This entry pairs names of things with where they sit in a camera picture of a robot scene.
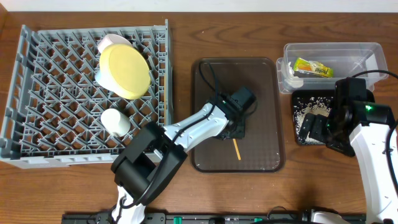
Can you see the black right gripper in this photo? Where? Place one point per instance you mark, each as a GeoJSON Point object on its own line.
{"type": "Point", "coordinates": [325, 130]}

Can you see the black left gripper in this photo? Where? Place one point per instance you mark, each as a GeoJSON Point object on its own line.
{"type": "Point", "coordinates": [236, 131]}

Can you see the wooden chopstick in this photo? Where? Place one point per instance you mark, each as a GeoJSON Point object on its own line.
{"type": "Point", "coordinates": [237, 149]}

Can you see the green orange snack wrapper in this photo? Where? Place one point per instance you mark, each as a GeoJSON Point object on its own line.
{"type": "Point", "coordinates": [313, 68]}

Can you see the yellow plate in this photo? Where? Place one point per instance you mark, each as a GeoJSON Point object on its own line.
{"type": "Point", "coordinates": [128, 68]}

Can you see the small pale green bowl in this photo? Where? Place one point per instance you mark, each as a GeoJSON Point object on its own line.
{"type": "Point", "coordinates": [116, 123]}

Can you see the blue bowl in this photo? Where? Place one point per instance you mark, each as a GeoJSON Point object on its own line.
{"type": "Point", "coordinates": [105, 80]}

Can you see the pink bowl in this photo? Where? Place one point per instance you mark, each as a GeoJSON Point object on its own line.
{"type": "Point", "coordinates": [111, 39]}

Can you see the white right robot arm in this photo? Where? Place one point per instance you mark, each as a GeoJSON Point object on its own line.
{"type": "Point", "coordinates": [366, 131]}

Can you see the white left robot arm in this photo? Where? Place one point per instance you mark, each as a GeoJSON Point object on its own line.
{"type": "Point", "coordinates": [150, 161]}

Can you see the black waste tray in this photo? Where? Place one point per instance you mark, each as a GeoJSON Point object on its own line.
{"type": "Point", "coordinates": [308, 93]}

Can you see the grey dishwasher rack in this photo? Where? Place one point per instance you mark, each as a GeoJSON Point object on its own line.
{"type": "Point", "coordinates": [53, 109]}

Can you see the cooked rice leftovers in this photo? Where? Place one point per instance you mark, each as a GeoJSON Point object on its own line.
{"type": "Point", "coordinates": [314, 104]}

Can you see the crumpled white tissue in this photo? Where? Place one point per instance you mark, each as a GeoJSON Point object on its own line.
{"type": "Point", "coordinates": [290, 81]}

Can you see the dark brown serving tray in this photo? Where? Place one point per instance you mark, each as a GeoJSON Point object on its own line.
{"type": "Point", "coordinates": [262, 148]}

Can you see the clear plastic bin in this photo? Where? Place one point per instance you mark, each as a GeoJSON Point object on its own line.
{"type": "Point", "coordinates": [345, 58]}

